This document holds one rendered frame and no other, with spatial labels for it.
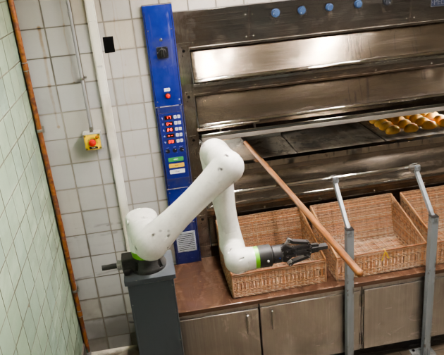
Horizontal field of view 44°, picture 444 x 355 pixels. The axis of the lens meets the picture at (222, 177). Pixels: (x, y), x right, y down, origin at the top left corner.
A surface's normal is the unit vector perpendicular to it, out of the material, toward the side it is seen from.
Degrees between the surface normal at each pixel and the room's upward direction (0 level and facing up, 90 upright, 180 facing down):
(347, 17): 90
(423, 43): 70
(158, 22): 90
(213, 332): 90
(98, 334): 90
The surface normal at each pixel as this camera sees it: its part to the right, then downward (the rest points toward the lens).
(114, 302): 0.15, 0.36
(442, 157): 0.11, 0.02
